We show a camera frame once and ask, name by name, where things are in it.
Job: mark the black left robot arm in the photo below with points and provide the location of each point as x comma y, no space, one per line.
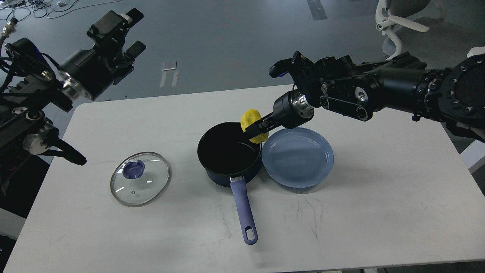
34,80

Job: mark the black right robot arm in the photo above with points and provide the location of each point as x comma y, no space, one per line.
452,96

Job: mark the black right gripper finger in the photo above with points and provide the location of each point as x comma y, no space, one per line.
260,127
267,117

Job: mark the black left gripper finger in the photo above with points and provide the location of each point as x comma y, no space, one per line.
123,65
109,33

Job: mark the grey floor tape strip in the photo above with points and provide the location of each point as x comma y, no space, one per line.
317,10

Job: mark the blue plate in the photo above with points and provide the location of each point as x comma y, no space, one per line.
297,158

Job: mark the white floor tape marks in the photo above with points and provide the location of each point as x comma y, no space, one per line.
169,74

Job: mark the dark blue saucepan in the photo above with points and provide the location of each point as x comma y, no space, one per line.
231,160

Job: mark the glass pot lid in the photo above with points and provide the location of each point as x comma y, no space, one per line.
140,179

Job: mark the white grey office chair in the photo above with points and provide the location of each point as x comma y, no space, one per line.
420,36

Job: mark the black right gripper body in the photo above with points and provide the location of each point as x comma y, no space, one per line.
292,110

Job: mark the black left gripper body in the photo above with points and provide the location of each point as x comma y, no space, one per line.
91,69

